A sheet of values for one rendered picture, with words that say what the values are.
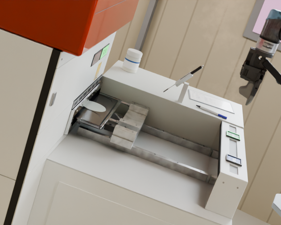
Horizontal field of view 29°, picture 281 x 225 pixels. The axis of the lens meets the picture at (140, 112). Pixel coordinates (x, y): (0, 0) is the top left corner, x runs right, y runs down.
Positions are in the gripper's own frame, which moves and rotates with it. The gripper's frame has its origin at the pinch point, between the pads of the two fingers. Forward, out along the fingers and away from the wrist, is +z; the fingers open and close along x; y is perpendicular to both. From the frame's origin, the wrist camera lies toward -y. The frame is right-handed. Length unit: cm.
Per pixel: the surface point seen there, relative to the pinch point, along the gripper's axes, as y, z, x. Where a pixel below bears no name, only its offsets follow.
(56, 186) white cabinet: 53, 37, 46
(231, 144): 1.4, 15.1, 9.4
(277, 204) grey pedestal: -21.8, 28.7, 14.7
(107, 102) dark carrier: 52, 21, -4
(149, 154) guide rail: 28.3, 26.1, 19.1
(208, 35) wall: 21, 6, -164
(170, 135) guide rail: 23.4, 26.1, -7.9
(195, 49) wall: 26, 17, -165
